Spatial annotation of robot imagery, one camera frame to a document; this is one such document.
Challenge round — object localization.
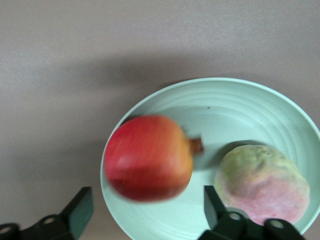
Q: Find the light green round plate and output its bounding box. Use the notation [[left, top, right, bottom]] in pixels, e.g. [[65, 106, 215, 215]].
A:
[[99, 76, 320, 240]]

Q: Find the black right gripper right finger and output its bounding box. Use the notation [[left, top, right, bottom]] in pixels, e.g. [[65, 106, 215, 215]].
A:
[[199, 185, 307, 240]]

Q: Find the green pink peach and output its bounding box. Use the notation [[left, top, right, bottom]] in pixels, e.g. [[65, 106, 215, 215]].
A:
[[213, 144, 311, 226]]

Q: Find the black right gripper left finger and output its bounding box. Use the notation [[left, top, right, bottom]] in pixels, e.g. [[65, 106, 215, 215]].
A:
[[0, 186, 95, 240]]

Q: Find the red-yellow apple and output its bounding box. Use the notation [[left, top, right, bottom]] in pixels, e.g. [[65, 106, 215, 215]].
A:
[[103, 114, 205, 203]]

